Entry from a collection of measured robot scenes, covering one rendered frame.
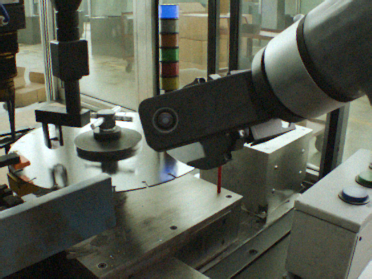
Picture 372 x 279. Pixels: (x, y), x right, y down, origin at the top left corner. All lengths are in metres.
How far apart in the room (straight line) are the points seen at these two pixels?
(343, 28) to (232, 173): 0.59
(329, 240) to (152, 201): 0.29
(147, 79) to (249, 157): 0.56
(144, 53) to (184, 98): 0.90
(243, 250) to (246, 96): 0.43
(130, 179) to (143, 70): 0.75
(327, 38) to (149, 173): 0.34
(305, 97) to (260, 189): 0.50
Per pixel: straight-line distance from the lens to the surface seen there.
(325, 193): 0.63
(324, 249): 0.61
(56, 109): 0.59
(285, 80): 0.30
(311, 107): 0.31
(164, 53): 0.88
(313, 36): 0.28
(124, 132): 0.66
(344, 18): 0.26
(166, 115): 0.33
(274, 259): 0.72
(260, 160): 0.76
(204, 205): 0.66
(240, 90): 0.34
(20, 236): 0.40
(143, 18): 1.22
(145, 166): 0.56
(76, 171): 0.56
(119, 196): 0.66
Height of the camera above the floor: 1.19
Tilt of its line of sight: 21 degrees down
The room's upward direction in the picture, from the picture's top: straight up
